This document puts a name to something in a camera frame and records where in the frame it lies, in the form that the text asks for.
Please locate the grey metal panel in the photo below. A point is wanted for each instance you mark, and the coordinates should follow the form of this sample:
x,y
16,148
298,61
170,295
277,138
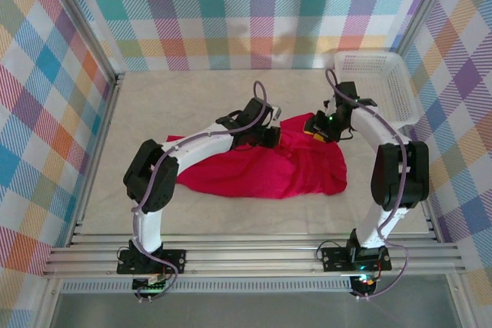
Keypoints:
x,y
250,310

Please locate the left aluminium side rail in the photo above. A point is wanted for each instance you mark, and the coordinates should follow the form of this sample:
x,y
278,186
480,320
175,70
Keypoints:
x,y
108,113

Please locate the white perforated plastic basket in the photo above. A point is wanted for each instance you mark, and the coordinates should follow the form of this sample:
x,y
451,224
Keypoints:
x,y
384,74

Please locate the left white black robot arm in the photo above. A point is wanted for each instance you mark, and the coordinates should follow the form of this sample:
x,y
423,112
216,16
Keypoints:
x,y
200,143

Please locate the aluminium frame post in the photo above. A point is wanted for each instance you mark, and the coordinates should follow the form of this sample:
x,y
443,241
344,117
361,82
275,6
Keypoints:
x,y
426,5
81,13

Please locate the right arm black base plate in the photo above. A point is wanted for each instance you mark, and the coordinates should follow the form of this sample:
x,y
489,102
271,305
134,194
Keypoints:
x,y
334,259

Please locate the left aluminium frame post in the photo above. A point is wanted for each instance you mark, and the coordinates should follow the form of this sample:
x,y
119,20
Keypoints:
x,y
81,13

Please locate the aluminium side rail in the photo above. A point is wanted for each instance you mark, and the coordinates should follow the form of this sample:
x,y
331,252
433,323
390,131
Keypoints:
x,y
108,113
433,224

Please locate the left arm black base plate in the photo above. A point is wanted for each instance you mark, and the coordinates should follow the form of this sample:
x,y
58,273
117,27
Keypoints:
x,y
175,257

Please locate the right aluminium frame post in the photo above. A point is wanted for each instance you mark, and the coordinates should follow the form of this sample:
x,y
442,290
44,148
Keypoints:
x,y
426,5

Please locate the red t-shirt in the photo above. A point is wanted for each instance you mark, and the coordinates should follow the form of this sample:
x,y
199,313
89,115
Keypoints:
x,y
250,174

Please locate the wide aluminium mounting rail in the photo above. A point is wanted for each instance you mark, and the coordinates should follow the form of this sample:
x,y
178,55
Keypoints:
x,y
250,259

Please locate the right aluminium side rail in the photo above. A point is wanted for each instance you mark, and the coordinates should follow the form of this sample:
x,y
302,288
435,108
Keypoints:
x,y
433,224

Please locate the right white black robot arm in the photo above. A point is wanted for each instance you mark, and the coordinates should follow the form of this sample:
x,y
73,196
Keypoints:
x,y
374,128

